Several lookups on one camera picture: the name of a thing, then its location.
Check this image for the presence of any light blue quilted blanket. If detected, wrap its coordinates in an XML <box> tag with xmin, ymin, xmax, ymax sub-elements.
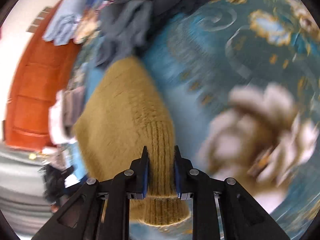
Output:
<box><xmin>42</xmin><ymin>0</ymin><xmax>88</xmax><ymax>46</ymax></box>

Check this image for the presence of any dark grey garment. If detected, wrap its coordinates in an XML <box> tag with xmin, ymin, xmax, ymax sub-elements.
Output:
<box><xmin>95</xmin><ymin>0</ymin><xmax>210</xmax><ymax>67</ymax></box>

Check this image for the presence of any orange wooden headboard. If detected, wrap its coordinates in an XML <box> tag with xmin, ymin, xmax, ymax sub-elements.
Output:
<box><xmin>4</xmin><ymin>5</ymin><xmax>80</xmax><ymax>151</ymax></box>

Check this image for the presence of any mustard yellow knit sweater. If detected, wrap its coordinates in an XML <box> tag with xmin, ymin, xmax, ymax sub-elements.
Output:
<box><xmin>73</xmin><ymin>56</ymin><xmax>190</xmax><ymax>227</ymax></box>

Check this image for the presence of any pink white folded garment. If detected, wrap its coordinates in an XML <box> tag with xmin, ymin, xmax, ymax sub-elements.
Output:
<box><xmin>48</xmin><ymin>86</ymin><xmax>85</xmax><ymax>145</ymax></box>

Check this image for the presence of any cream floral folded quilt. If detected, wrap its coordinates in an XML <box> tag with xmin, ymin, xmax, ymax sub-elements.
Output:
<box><xmin>73</xmin><ymin>0</ymin><xmax>114</xmax><ymax>44</ymax></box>

